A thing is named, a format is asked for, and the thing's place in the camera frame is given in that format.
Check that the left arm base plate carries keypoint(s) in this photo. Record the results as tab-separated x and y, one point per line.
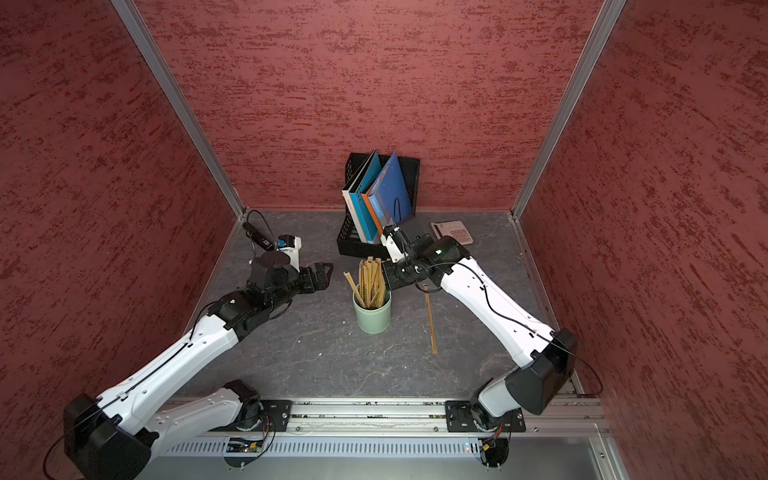
272	415

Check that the teal book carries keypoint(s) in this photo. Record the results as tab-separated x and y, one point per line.
363	178

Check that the black stapler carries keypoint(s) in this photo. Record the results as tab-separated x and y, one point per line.
257	238

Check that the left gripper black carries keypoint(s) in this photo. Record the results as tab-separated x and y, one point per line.
322	279

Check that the blue folder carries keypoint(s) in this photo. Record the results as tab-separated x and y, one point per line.
394	204

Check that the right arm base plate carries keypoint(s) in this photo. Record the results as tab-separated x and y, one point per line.
469	417

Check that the aluminium front rail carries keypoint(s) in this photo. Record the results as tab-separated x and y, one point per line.
566	416

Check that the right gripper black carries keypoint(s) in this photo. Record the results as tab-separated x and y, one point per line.
395	280

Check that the white book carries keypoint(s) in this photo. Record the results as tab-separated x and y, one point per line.
354	161

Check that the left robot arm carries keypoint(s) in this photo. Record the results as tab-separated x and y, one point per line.
115	435

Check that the orange book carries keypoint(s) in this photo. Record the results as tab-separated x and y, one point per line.
371	205

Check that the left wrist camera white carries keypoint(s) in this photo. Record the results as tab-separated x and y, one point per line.
291	246

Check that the pink calculator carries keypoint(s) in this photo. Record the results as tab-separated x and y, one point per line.
455	229

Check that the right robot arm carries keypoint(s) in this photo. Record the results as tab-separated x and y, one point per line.
544	357

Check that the green metal cup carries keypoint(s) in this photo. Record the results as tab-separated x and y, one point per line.
374	321

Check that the straw bundle in cup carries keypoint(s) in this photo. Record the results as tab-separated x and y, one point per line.
369	290

